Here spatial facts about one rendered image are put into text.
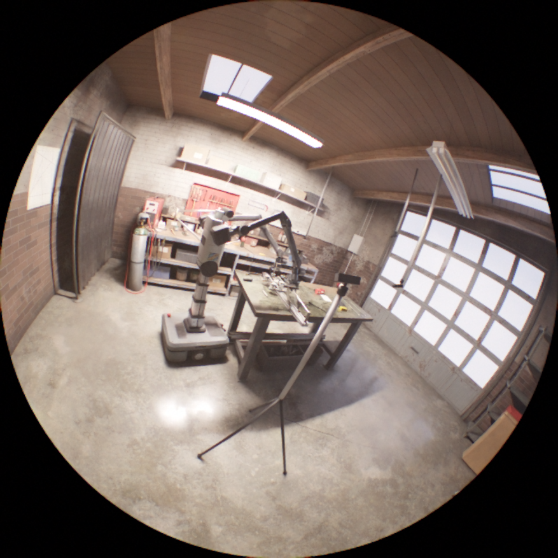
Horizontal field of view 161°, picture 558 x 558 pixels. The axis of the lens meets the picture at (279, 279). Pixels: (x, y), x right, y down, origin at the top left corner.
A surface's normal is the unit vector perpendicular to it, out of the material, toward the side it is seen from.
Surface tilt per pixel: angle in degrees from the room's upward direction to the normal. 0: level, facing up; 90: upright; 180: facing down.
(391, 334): 90
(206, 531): 0
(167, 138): 90
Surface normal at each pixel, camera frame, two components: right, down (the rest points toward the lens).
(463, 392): -0.85, -0.15
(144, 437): 0.34, -0.89
